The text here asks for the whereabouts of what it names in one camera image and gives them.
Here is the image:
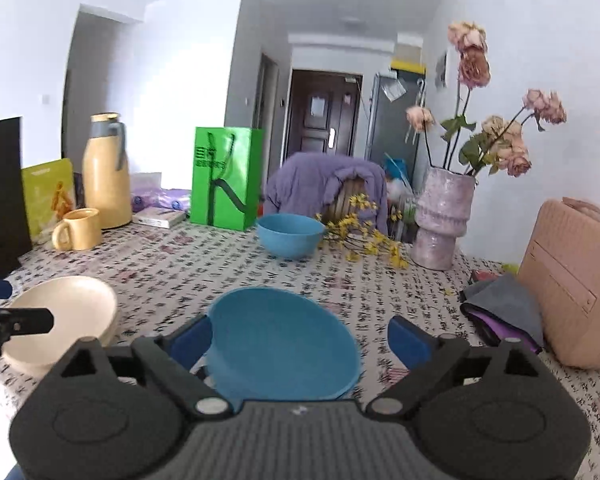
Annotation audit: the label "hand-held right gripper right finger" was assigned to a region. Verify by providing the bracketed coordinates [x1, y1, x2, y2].
[365, 316, 548, 421]

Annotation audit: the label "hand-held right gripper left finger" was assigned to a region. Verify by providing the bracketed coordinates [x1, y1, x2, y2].
[55, 314, 233, 418]

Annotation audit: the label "cream bowl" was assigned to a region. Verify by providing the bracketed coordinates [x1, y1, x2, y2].
[2, 275, 118, 361]

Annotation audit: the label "shallow blue bowl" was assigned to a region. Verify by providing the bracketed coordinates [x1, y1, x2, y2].
[206, 287, 361, 403]

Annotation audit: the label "calligraphy printed tablecloth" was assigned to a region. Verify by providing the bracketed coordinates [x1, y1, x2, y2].
[0, 220, 600, 480]

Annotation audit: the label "purple cloth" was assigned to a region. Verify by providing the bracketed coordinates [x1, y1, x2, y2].
[462, 307, 541, 353]

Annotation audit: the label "black paper bag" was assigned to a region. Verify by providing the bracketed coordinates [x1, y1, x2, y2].
[0, 116, 33, 279]

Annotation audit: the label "yellow flower branch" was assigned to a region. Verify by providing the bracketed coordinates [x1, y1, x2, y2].
[315, 192, 411, 270]

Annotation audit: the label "yellow mug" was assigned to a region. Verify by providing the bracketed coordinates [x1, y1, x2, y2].
[51, 207, 102, 252]

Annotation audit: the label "yellow-green snack box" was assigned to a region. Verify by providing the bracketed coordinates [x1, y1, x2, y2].
[21, 158, 77, 246]

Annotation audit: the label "grey cloth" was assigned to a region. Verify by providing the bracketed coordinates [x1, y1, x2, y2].
[460, 274, 546, 348]

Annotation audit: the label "pink textured vase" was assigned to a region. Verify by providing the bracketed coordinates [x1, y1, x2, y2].
[411, 166, 477, 272]

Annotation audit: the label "white flat box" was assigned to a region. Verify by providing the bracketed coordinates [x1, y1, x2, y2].
[131, 207, 187, 228]

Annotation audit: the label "deep blue bowl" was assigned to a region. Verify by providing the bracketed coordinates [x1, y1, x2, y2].
[256, 213, 327, 261]

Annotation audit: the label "purple plastic packets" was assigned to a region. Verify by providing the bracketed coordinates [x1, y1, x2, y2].
[131, 187, 193, 212]

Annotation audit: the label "yellow thermos jug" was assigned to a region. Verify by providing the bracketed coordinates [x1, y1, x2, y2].
[81, 112, 133, 231]

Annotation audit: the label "wooden chair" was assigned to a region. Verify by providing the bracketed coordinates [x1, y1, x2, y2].
[325, 176, 376, 223]

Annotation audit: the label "green paper bag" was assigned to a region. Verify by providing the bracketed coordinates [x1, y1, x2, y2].
[190, 126, 264, 232]

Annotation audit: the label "blue plastic bag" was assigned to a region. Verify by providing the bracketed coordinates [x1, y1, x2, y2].
[384, 154, 408, 181]

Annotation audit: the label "purple jacket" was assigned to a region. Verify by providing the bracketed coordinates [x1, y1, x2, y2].
[263, 153, 388, 236]

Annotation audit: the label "grey refrigerator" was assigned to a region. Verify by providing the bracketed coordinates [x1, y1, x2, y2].
[366, 71, 431, 196]

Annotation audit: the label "dark brown door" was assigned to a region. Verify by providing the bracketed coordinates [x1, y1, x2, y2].
[286, 69, 363, 166]

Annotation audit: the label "yellow box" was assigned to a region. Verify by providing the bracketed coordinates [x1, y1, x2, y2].
[390, 57, 427, 77]

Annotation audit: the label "dried pink roses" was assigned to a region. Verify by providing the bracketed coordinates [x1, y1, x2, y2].
[406, 21, 568, 178]

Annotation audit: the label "wall picture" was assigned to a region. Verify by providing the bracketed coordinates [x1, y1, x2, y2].
[435, 52, 452, 92]

